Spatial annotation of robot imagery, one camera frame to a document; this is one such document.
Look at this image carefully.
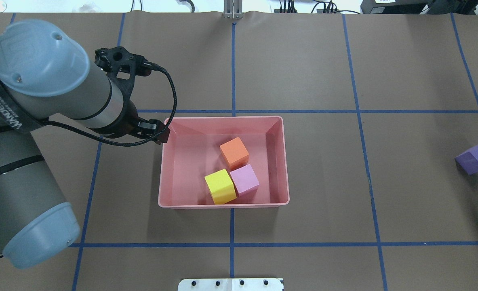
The light pink foam block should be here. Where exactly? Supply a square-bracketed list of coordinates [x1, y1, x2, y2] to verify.
[230, 164, 260, 197]

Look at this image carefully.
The pink plastic bin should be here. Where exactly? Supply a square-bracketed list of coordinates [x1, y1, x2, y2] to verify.
[158, 116, 289, 209]

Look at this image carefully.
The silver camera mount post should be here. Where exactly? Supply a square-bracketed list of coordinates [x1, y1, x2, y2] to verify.
[223, 0, 244, 19]

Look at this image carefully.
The purple foam block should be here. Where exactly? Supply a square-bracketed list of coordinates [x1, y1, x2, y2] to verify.
[455, 144, 478, 175]

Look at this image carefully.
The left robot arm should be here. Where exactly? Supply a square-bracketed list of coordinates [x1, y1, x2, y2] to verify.
[0, 19, 177, 269]

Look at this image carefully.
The yellow-green foam block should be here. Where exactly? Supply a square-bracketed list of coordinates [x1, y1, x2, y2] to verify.
[204, 169, 237, 205]

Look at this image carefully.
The orange foam block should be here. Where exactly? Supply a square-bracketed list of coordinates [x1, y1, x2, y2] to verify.
[219, 137, 249, 170]

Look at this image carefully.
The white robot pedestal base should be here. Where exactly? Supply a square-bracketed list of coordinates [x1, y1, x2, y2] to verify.
[177, 278, 285, 291]

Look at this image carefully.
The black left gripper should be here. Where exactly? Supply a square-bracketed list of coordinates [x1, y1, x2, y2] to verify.
[94, 46, 170, 144]

